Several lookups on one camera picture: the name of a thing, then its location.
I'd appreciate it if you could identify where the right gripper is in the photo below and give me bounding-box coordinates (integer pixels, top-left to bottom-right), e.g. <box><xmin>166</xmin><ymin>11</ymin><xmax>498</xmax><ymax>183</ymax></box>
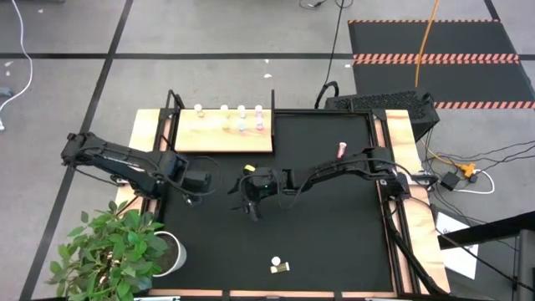
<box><xmin>227</xmin><ymin>166</ymin><xmax>290</xmax><ymax>222</ymax></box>

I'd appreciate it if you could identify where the black table mat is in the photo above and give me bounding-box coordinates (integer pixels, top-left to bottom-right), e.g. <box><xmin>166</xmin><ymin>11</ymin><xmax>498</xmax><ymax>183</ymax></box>
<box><xmin>161</xmin><ymin>112</ymin><xmax>395</xmax><ymax>293</ymax></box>

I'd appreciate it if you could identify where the white plant pot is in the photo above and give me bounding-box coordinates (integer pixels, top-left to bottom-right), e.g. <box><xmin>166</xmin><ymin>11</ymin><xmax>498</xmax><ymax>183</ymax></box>
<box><xmin>152</xmin><ymin>230</ymin><xmax>188</xmax><ymax>278</ymax></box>

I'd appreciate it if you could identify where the green leafy plant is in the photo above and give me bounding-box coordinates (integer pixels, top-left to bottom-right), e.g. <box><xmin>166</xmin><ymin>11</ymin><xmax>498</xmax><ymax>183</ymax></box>
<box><xmin>44</xmin><ymin>199</ymin><xmax>171</xmax><ymax>301</ymax></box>

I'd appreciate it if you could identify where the black conduit loop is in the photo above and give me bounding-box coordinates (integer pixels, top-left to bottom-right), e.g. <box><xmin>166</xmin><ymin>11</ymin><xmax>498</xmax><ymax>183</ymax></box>
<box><xmin>313</xmin><ymin>80</ymin><xmax>340</xmax><ymax>110</ymax></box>

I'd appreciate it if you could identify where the black perforated computer case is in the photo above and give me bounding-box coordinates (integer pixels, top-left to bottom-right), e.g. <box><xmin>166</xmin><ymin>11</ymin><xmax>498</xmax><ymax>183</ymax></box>
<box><xmin>324</xmin><ymin>89</ymin><xmax>441</xmax><ymax>141</ymax></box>

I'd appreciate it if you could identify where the black power adapter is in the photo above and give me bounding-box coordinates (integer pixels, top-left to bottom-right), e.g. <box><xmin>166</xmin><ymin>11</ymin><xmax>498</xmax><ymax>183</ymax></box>
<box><xmin>441</xmin><ymin>171</ymin><xmax>461</xmax><ymax>192</ymax></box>

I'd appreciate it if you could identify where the white paper sheet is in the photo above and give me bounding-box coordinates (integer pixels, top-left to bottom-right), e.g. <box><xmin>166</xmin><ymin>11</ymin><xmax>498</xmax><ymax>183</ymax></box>
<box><xmin>434</xmin><ymin>211</ymin><xmax>481</xmax><ymax>280</ymax></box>

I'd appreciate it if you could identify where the black desk edge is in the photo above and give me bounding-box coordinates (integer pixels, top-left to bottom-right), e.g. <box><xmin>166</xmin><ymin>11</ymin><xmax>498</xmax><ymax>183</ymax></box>
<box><xmin>436</xmin><ymin>210</ymin><xmax>535</xmax><ymax>251</ymax></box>

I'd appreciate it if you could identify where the black orange-striped floor mat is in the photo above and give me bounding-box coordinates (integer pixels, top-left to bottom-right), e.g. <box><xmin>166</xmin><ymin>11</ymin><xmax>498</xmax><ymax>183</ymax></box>
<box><xmin>347</xmin><ymin>18</ymin><xmax>535</xmax><ymax>110</ymax></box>

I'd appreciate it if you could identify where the wooden shelf black frame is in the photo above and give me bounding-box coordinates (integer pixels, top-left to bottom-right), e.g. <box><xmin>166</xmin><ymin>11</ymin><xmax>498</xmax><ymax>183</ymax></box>
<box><xmin>155</xmin><ymin>88</ymin><xmax>278</xmax><ymax>155</ymax></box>

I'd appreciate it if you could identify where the black hanging cable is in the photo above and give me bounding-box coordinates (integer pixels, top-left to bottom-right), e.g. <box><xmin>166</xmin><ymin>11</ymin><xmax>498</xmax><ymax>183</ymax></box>
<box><xmin>324</xmin><ymin>0</ymin><xmax>346</xmax><ymax>84</ymax></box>

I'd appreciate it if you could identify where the white floor cable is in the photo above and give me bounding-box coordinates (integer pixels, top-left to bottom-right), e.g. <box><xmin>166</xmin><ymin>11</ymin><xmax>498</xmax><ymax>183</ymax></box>
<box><xmin>0</xmin><ymin>0</ymin><xmax>33</xmax><ymax>131</ymax></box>

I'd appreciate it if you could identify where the white power cable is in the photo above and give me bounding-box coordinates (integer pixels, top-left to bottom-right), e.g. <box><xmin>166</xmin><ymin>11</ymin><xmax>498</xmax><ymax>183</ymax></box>
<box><xmin>453</xmin><ymin>169</ymin><xmax>496</xmax><ymax>196</ymax></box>

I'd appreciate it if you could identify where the yellow-orange hanging cable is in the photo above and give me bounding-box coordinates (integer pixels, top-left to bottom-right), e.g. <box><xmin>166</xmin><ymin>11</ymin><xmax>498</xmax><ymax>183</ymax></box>
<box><xmin>413</xmin><ymin>0</ymin><xmax>440</xmax><ymax>89</ymax></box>

